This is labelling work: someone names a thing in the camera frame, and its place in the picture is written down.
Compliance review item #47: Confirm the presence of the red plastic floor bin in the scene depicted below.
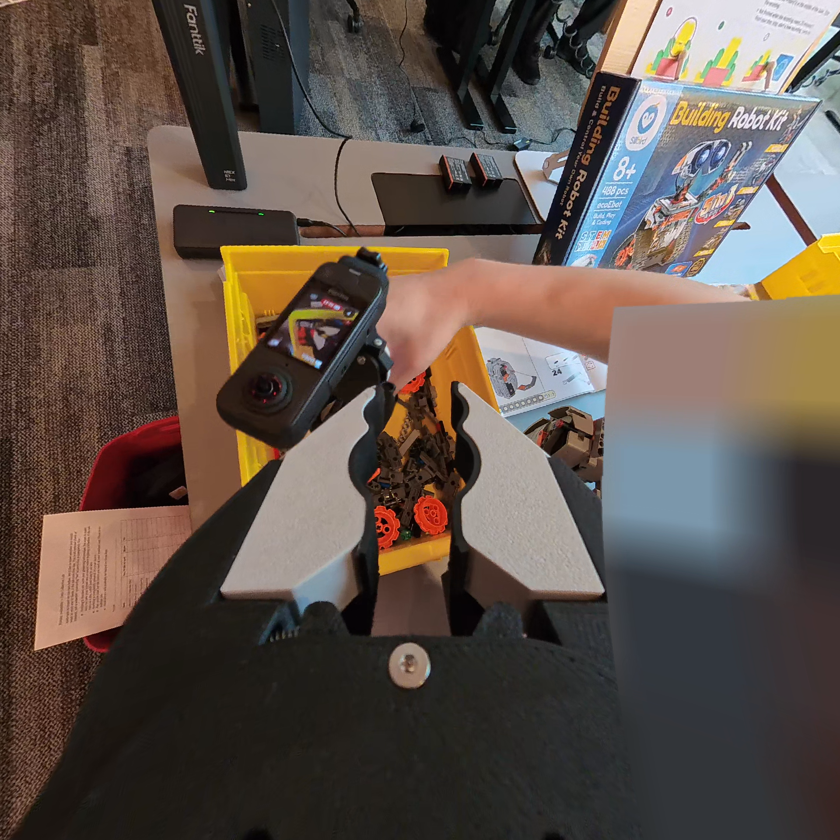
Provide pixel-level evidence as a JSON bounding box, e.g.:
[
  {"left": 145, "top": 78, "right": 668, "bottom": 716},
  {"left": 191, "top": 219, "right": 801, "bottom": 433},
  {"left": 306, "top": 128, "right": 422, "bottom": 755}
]
[{"left": 79, "top": 416, "right": 191, "bottom": 654}]

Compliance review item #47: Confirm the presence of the black power adapter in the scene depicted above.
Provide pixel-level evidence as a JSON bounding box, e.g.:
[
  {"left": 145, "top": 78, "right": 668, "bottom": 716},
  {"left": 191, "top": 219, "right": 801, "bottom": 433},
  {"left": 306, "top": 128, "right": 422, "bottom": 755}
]
[{"left": 172, "top": 205, "right": 301, "bottom": 260}]

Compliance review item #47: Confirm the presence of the person's right hand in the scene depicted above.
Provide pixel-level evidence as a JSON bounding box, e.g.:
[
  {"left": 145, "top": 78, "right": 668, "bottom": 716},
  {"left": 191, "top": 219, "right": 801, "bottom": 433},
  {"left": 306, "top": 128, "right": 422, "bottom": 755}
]
[{"left": 376, "top": 258, "right": 484, "bottom": 389}]

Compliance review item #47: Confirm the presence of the blue robot kit box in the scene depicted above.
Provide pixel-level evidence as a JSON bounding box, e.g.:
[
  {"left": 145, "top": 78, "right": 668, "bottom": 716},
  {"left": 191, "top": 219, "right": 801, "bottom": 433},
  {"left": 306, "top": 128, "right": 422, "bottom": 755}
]
[{"left": 532, "top": 71, "right": 823, "bottom": 277}]

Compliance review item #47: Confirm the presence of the dark computer tower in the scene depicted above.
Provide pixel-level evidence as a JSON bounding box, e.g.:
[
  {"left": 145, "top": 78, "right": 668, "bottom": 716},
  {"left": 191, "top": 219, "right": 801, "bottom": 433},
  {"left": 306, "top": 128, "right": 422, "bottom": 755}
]
[{"left": 239, "top": 0, "right": 311, "bottom": 135}]

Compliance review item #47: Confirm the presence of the yellow parts bin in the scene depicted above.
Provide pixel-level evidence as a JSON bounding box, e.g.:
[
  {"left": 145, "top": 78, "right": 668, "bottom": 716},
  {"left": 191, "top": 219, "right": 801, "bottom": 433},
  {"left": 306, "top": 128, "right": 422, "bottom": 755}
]
[
  {"left": 220, "top": 246, "right": 503, "bottom": 575},
  {"left": 751, "top": 233, "right": 840, "bottom": 301}
]

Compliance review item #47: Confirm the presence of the dark slim upright device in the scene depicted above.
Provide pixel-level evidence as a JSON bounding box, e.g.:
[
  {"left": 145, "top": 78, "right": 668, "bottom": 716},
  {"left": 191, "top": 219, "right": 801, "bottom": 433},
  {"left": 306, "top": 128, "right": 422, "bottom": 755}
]
[{"left": 152, "top": 0, "right": 249, "bottom": 191}]

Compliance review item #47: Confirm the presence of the person's right forearm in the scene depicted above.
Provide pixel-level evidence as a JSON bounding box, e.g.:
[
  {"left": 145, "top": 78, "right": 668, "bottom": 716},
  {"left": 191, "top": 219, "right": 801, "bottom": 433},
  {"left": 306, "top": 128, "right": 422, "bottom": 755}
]
[{"left": 469, "top": 258, "right": 752, "bottom": 360}]

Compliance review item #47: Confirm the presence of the black desk mat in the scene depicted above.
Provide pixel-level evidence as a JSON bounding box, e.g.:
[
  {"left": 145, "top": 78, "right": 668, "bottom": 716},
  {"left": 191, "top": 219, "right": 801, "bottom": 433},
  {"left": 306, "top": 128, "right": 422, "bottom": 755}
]
[{"left": 371, "top": 172, "right": 542, "bottom": 236}]

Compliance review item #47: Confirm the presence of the wooden table black frame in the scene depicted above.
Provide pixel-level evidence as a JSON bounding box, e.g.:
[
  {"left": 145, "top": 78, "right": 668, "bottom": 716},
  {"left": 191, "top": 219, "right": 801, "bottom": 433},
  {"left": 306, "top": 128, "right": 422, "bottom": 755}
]
[{"left": 427, "top": 0, "right": 592, "bottom": 135}]

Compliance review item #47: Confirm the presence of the grey partly built robot model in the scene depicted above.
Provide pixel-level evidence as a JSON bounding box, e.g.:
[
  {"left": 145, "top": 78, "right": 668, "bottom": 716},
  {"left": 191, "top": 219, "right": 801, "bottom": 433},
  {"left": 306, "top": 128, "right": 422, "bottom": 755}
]
[{"left": 525, "top": 406, "right": 606, "bottom": 493}]

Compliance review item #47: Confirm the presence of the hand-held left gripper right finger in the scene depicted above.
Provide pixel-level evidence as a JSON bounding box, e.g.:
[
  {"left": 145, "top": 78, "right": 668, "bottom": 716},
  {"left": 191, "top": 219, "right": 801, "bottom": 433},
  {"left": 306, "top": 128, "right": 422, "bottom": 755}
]
[{"left": 448, "top": 381, "right": 606, "bottom": 636}]

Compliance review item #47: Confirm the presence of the open instruction booklet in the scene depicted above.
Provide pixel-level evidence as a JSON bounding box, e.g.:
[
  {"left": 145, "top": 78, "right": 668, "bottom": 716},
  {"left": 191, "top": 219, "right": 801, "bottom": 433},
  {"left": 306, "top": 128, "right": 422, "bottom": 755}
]
[{"left": 474, "top": 326, "right": 608, "bottom": 417}]

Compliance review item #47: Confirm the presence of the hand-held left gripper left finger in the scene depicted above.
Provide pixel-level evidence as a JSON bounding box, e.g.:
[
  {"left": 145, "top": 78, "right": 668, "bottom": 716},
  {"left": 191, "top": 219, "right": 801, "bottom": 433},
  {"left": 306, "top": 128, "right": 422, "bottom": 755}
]
[{"left": 220, "top": 386, "right": 385, "bottom": 636}]

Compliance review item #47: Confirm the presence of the white printed form sheet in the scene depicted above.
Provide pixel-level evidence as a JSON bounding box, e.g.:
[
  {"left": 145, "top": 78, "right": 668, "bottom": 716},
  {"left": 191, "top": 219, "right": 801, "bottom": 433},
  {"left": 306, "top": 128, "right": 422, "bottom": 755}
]
[{"left": 34, "top": 507, "right": 194, "bottom": 651}]

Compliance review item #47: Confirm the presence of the black power cable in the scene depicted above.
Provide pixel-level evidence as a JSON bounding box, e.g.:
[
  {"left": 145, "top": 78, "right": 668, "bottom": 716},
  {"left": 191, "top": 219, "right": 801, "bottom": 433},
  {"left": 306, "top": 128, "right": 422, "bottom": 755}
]
[{"left": 333, "top": 134, "right": 363, "bottom": 237}]

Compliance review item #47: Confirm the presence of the instruction poster on stand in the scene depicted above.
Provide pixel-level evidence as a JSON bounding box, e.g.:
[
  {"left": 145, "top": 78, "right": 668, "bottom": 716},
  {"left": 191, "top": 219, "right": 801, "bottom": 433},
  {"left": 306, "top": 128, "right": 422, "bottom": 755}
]
[{"left": 630, "top": 0, "right": 840, "bottom": 94}]

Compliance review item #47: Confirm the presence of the pile of building pieces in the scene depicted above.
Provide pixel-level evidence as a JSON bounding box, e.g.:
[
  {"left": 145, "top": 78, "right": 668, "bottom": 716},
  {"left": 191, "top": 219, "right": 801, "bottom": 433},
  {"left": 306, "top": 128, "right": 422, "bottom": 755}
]
[{"left": 252, "top": 308, "right": 467, "bottom": 549}]

